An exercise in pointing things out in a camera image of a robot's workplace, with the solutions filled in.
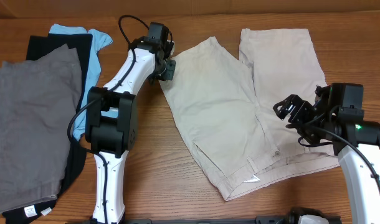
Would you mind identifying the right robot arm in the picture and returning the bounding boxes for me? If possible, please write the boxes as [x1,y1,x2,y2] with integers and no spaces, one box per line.
[273,83,380,223]

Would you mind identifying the beige cotton shorts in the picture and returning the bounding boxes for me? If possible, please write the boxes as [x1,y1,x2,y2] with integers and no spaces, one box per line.
[161,29,338,201]

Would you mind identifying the light blue shirt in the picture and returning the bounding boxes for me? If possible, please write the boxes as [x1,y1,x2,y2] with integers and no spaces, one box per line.
[39,24,112,145]

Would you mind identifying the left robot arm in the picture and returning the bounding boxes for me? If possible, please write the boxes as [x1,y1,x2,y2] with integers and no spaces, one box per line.
[85,22,176,223]

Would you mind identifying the black garment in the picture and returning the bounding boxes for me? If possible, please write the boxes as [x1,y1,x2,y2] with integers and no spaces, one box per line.
[2,34,92,224]

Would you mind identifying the grey shorts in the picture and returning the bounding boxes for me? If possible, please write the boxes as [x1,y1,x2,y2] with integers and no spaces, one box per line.
[0,45,82,212]

